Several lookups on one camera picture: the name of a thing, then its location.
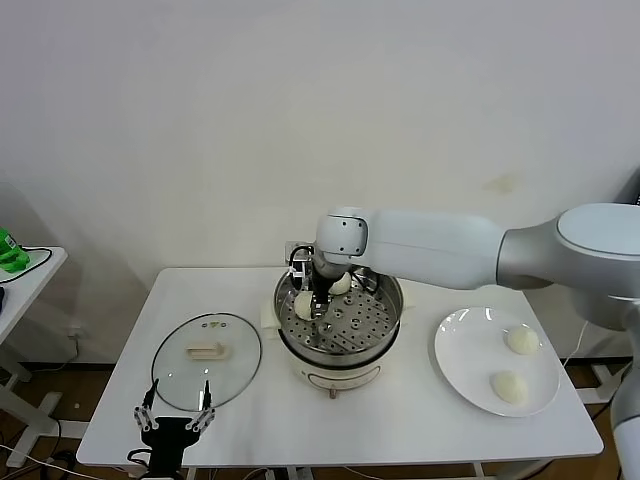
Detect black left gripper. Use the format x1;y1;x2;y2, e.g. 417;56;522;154
132;378;218;474

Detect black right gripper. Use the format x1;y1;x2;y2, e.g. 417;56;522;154
308;271;334;321

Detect round glass pot lid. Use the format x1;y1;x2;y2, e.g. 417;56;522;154
151;313;264;413

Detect perforated stainless steel steamer basket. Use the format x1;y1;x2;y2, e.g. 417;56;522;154
273;252;404;355

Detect large white round plate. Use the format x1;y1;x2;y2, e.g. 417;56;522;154
433;306;560;417

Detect white side table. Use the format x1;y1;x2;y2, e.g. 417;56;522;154
574;319;624;406
0;247;70;469

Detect green plastic object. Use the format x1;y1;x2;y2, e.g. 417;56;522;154
0;228;32;274

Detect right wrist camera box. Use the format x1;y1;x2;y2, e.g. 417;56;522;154
284;240;316;291

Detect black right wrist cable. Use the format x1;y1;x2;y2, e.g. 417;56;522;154
348;271;382;297

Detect thin black looped cable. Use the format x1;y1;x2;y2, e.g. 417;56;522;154
0;246;54;286

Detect white charging cable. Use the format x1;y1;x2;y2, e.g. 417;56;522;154
562;319;590;369

